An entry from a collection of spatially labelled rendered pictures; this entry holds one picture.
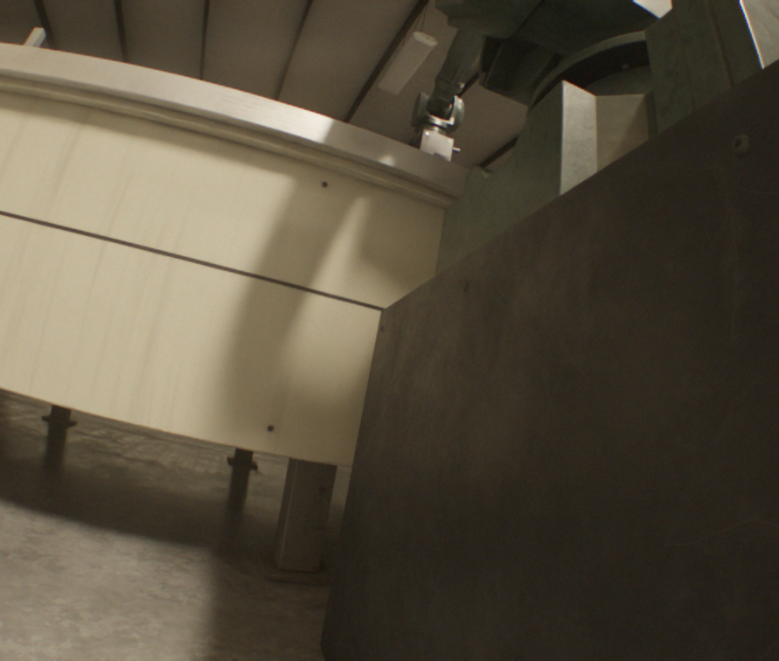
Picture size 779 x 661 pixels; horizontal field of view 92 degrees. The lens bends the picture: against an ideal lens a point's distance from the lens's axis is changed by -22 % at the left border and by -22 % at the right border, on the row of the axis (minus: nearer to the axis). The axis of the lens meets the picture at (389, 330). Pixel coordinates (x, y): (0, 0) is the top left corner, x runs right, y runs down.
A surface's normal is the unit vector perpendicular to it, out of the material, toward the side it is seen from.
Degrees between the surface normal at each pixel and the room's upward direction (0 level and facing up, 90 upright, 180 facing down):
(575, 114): 90
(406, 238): 90
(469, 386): 90
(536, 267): 90
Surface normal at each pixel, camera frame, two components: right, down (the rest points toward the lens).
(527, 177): -0.95, -0.22
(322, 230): 0.36, -0.11
